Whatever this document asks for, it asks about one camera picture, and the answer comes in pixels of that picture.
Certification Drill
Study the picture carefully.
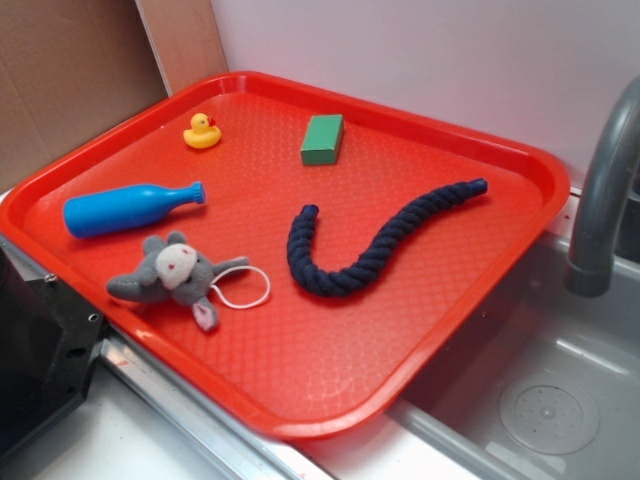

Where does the dark blue twisted rope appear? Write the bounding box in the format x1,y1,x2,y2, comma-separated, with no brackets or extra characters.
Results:
286,177,489,299

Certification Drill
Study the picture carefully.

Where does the brown cardboard panel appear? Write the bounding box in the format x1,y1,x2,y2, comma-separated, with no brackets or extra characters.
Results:
1,1,227,191

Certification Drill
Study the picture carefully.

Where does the blue plastic bottle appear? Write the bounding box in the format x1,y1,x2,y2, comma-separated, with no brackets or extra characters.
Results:
63,182,206,239

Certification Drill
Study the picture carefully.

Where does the grey plush mouse toy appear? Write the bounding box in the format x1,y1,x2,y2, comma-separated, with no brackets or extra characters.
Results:
106,231,271,332

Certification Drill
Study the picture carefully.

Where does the grey sink basin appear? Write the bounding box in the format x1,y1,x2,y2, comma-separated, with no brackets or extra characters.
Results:
392,234,639,479

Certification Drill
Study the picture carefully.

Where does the yellow rubber duck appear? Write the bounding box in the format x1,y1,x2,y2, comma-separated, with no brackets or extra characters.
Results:
183,113,222,150

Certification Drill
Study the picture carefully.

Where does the red plastic tray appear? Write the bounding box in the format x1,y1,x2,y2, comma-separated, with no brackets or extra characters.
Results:
1,72,570,439

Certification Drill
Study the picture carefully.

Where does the green rectangular block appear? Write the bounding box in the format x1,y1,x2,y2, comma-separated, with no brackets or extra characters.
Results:
300,114,344,166

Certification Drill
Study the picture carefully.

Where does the black device corner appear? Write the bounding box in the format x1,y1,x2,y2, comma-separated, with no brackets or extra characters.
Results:
1,252,105,461

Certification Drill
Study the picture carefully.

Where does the grey sink faucet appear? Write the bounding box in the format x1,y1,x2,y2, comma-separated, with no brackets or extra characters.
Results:
564,79,639,298

